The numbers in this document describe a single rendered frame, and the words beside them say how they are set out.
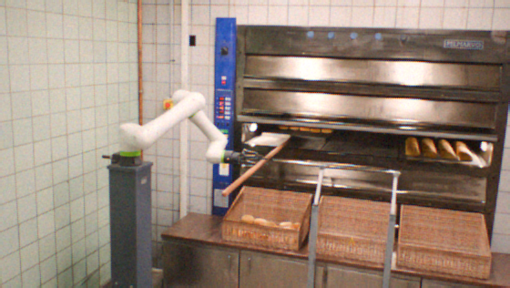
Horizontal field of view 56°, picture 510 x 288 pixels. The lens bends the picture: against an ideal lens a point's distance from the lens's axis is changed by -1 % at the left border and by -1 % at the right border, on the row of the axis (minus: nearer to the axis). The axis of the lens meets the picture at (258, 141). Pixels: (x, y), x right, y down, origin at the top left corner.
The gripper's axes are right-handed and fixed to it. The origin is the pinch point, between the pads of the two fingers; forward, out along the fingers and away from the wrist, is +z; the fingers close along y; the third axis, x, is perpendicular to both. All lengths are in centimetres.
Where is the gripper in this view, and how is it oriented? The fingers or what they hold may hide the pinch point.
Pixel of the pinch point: (262, 160)
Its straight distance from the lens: 317.4
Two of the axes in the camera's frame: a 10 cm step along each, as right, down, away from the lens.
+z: 9.6, 0.9, -2.6
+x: -2.7, 1.6, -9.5
